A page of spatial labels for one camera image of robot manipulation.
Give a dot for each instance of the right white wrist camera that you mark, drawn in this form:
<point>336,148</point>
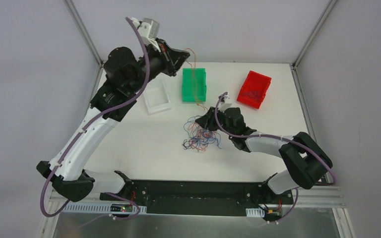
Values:
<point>225,102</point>

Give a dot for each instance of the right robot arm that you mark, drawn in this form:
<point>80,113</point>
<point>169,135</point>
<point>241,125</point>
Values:
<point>306,163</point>

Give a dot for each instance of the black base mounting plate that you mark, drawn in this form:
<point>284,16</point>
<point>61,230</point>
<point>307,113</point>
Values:
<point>199,197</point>

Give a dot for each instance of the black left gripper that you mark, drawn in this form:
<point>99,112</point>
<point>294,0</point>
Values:
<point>168,58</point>

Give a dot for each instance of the red plastic bin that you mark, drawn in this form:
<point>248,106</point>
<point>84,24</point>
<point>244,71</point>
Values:
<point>253,90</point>

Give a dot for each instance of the white plastic bin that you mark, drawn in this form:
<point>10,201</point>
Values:
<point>156,96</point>

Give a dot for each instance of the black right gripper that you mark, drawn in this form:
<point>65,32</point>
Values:
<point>217,119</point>

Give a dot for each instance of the green plastic bin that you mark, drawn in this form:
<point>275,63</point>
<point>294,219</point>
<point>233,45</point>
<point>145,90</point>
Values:
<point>194,86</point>

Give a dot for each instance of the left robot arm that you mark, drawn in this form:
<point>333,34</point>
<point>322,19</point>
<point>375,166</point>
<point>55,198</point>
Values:
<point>125,76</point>

